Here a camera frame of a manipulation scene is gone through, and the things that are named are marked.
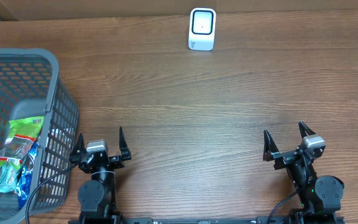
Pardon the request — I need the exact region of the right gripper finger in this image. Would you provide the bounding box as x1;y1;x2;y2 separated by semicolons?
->
298;121;316;138
263;129;280;161

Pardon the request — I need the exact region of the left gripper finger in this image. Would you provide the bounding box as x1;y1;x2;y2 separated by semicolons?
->
119;127;132;161
70;133;85;164

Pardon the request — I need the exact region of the green snack bag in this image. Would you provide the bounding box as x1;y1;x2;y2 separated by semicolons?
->
0;116;44;170

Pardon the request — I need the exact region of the blue Oreo cookie pack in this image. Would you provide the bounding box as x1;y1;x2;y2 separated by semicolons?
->
15;142;39;209

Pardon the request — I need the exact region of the teal snack wrapper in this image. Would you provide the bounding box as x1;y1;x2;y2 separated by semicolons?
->
0;163;21;194

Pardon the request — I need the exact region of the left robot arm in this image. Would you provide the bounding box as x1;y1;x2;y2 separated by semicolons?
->
68;128;132;224

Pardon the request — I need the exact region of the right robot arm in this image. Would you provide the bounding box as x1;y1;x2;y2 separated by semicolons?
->
257;121;344;224

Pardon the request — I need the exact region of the white barcode scanner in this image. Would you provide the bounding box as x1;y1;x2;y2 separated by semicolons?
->
188;7;216;51

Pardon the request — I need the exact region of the grey plastic basket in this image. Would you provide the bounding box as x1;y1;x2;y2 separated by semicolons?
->
0;49;79;223

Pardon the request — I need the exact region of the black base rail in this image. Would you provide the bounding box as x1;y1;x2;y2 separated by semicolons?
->
67;216;345;224

